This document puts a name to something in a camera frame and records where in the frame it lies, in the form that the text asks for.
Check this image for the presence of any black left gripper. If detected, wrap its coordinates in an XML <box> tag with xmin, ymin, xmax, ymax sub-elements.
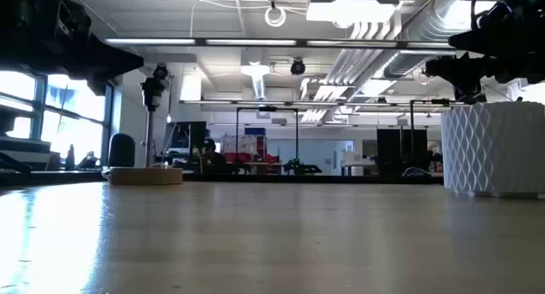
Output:
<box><xmin>0</xmin><ymin>0</ymin><xmax>145</xmax><ymax>97</ymax></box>

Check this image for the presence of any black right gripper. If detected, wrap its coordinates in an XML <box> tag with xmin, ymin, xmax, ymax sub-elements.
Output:
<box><xmin>424</xmin><ymin>0</ymin><xmax>545</xmax><ymax>106</ymax></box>

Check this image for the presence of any white textured pen cup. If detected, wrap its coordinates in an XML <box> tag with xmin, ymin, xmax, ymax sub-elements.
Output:
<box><xmin>440</xmin><ymin>101</ymin><xmax>545</xmax><ymax>199</ymax></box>

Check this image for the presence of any lamp stand with wooden base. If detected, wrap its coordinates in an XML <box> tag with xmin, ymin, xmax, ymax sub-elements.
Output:
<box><xmin>101</xmin><ymin>77</ymin><xmax>184</xmax><ymax>187</ymax></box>

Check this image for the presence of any black monitor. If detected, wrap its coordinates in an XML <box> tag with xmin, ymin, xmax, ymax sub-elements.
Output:
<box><xmin>169</xmin><ymin>121</ymin><xmax>208</xmax><ymax>151</ymax></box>

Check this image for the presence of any black cabinet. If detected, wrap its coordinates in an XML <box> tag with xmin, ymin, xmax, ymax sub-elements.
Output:
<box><xmin>376</xmin><ymin>128</ymin><xmax>429</xmax><ymax>176</ymax></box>

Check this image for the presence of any person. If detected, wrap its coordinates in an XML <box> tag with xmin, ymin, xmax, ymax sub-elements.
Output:
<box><xmin>201</xmin><ymin>138</ymin><xmax>230</xmax><ymax>175</ymax></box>

